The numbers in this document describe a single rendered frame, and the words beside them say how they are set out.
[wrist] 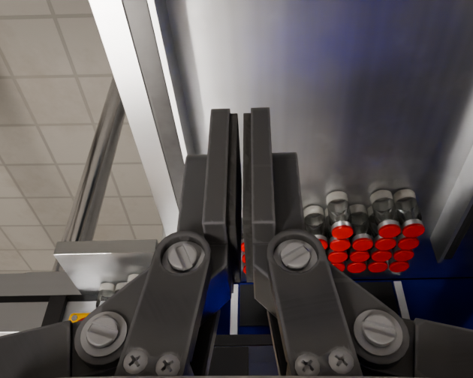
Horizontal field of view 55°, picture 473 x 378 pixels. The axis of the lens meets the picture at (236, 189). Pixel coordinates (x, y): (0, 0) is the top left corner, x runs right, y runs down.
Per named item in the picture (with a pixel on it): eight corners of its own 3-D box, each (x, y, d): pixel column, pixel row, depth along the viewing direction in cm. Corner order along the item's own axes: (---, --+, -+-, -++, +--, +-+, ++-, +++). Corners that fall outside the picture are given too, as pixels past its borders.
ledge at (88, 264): (176, 291, 68) (174, 303, 67) (91, 292, 69) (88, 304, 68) (157, 238, 57) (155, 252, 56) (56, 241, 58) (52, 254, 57)
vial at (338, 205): (346, 202, 48) (352, 239, 45) (324, 203, 48) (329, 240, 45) (348, 189, 46) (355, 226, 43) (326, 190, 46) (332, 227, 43)
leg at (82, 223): (157, 45, 125) (98, 304, 76) (125, 46, 126) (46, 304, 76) (149, 14, 118) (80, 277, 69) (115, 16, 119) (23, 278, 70)
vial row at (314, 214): (407, 214, 49) (417, 250, 46) (241, 218, 50) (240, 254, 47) (411, 201, 47) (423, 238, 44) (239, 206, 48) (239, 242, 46)
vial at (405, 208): (411, 201, 47) (423, 238, 44) (390, 202, 48) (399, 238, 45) (417, 187, 46) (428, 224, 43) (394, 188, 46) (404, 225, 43)
